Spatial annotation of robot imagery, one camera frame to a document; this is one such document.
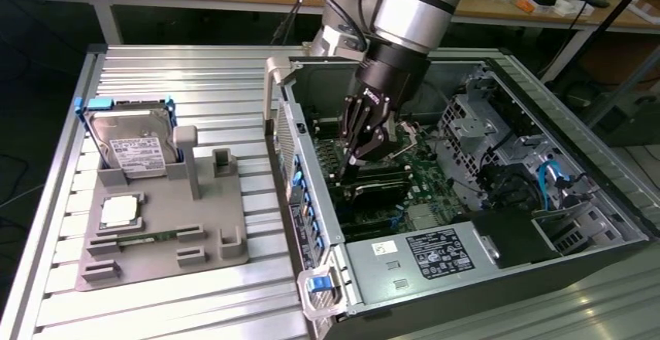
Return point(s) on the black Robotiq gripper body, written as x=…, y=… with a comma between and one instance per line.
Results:
x=394, y=73

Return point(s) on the black graphics card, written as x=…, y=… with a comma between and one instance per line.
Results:
x=377, y=199

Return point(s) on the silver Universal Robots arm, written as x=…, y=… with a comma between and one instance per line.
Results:
x=413, y=19

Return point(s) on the metal socket cover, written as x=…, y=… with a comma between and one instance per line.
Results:
x=407, y=137

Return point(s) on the metal disk bay cage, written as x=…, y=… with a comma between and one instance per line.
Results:
x=470, y=131

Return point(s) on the green motherboard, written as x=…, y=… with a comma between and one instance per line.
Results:
x=429, y=185

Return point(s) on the silver chipset heatsink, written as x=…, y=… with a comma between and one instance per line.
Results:
x=426, y=218

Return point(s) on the grey power supply unit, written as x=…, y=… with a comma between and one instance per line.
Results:
x=387, y=274

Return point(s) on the black plastic shroud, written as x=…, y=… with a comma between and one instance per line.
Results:
x=515, y=239

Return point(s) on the blue case latch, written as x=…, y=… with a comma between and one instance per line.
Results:
x=319, y=284

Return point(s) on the hard disk in blue caddy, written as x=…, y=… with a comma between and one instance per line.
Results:
x=129, y=143

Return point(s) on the green RAM stick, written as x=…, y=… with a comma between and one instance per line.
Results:
x=147, y=238

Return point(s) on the open black PC case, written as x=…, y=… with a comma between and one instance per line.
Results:
x=515, y=290

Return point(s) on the silver CPU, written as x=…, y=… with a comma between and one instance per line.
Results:
x=119, y=212

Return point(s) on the grey parts rack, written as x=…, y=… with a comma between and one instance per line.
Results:
x=155, y=262

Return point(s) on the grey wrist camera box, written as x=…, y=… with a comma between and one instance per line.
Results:
x=341, y=44

